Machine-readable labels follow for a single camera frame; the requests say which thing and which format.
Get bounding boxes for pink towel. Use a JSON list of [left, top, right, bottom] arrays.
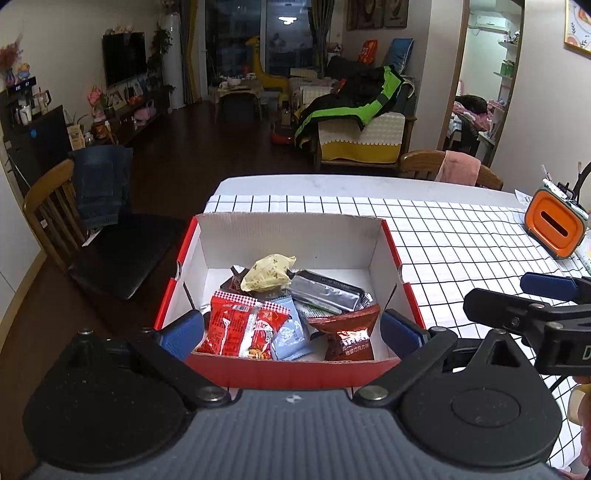
[[436, 150, 481, 186]]

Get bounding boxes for pink flower bouquet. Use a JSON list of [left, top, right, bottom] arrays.
[[87, 85, 110, 118]]

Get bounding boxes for silver black snack packet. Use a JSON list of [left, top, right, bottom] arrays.
[[288, 270, 373, 315]]

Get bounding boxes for coffee table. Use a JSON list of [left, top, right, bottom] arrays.
[[214, 76, 267, 121]]

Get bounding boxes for white standing air conditioner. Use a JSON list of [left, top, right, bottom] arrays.
[[159, 12, 186, 110]]

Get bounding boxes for brown candy wrapper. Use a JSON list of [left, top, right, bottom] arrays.
[[220, 265, 253, 292]]

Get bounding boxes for yellow giraffe toy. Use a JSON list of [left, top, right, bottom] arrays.
[[244, 35, 290, 92]]

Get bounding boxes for wooden chair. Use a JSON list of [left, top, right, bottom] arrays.
[[399, 150, 504, 191], [22, 157, 188, 302]]

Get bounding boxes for black television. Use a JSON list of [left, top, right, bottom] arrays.
[[102, 31, 147, 87]]

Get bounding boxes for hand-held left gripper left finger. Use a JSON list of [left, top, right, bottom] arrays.
[[57, 309, 232, 410]]

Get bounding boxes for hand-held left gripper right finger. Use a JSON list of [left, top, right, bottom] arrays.
[[353, 308, 533, 408]]

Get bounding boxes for sofa with yellow cover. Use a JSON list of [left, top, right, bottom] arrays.
[[295, 78, 417, 172]]

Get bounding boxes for blue jeans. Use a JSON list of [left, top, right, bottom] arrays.
[[69, 145, 134, 230]]

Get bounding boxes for pile of clothes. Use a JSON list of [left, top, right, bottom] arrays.
[[451, 94, 492, 136]]

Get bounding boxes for orange green tissue box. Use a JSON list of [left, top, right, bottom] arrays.
[[525, 186, 590, 260]]

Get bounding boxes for red cardboard box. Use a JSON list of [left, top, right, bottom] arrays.
[[154, 213, 426, 389]]

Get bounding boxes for white marker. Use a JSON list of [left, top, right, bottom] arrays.
[[542, 179, 575, 201]]

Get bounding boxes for yellow framed picture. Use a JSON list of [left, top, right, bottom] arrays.
[[564, 0, 591, 50]]

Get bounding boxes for green potted plant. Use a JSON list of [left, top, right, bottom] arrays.
[[147, 27, 175, 95]]

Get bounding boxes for colourful dotted printed bag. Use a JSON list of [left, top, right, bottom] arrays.
[[574, 239, 591, 278]]

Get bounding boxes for blue pillow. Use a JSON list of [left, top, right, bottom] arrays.
[[380, 37, 415, 73]]

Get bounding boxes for dark red snack packet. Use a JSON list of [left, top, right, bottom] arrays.
[[307, 303, 382, 362]]

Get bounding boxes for light blue snack packet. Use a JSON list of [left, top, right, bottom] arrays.
[[270, 295, 314, 362]]

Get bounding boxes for person's right hand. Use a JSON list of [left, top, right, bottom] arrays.
[[558, 375, 591, 480]]

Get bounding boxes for green black jacket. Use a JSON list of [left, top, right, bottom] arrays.
[[294, 65, 415, 149]]

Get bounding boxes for beige snack packet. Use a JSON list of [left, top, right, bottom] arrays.
[[239, 254, 297, 293]]

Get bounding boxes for wall air conditioner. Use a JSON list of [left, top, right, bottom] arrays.
[[475, 13, 521, 34]]

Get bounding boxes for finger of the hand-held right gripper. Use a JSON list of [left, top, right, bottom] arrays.
[[520, 272, 591, 304], [462, 288, 556, 345]]

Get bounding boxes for dark wall painting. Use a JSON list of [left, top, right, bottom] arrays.
[[346, 0, 410, 31]]

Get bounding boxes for black cabinet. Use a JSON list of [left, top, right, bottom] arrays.
[[0, 78, 71, 172]]

